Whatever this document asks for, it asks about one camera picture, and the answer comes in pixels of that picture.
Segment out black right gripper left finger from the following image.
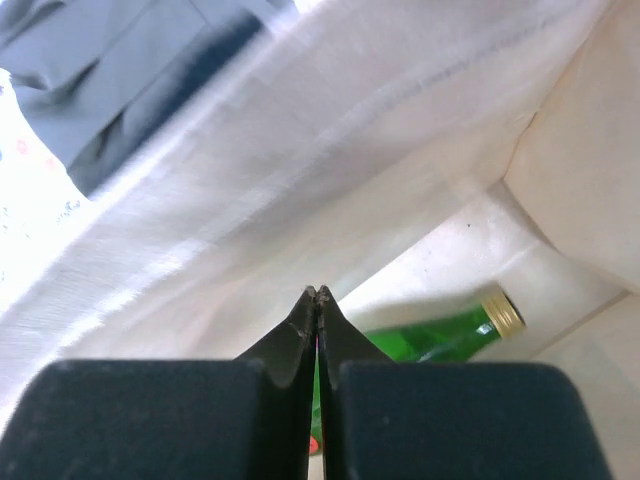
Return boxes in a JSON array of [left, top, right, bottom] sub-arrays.
[[1, 288, 317, 479]]

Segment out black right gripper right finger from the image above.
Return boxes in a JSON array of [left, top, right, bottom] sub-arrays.
[[317, 287, 612, 479]]

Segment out green Perrier bottle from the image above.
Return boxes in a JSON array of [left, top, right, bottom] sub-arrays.
[[307, 283, 527, 457]]

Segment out beige canvas tote bag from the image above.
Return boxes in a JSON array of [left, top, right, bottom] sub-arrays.
[[1, 1, 639, 479]]

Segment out floral table mat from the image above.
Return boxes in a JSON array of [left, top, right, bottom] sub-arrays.
[[1, 70, 90, 312]]

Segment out grey folded cloth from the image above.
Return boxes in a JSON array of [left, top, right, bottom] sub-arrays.
[[1, 1, 297, 195]]

